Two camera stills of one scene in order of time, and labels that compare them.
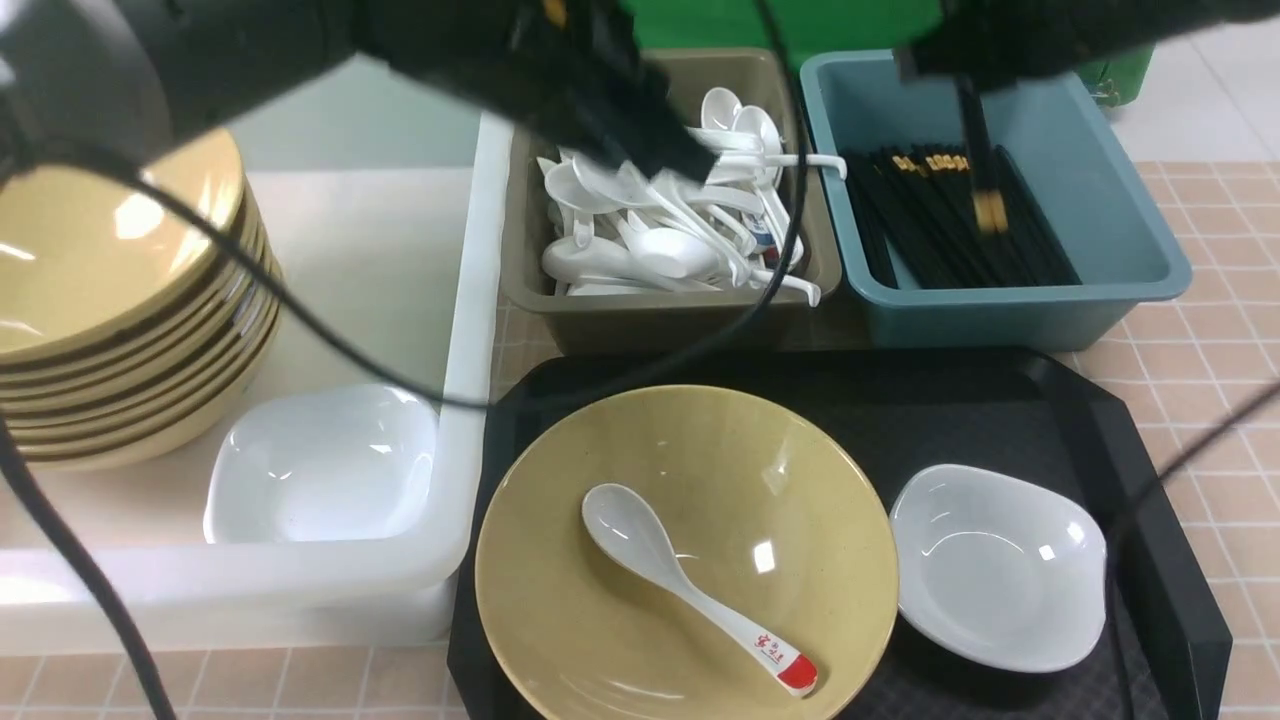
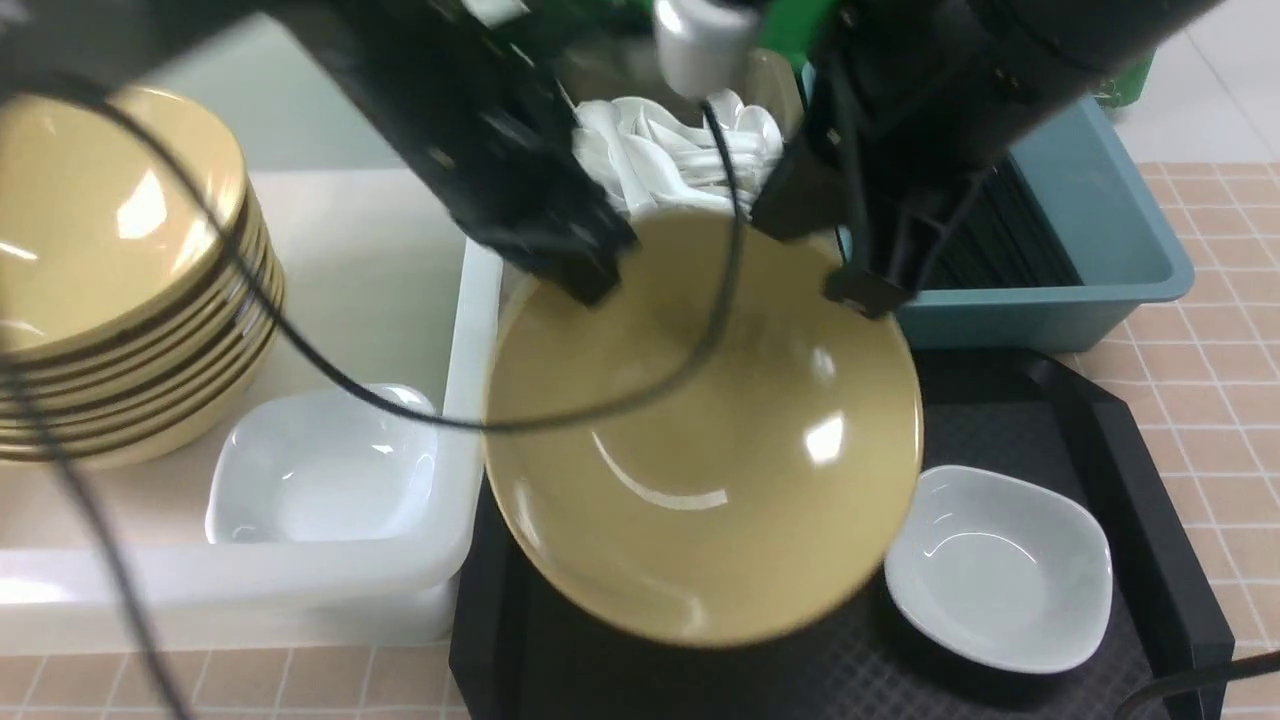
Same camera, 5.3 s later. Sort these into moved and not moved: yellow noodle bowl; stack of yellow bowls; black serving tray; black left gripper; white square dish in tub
Moved: black left gripper; yellow noodle bowl
Not moved: stack of yellow bowls; white square dish in tub; black serving tray
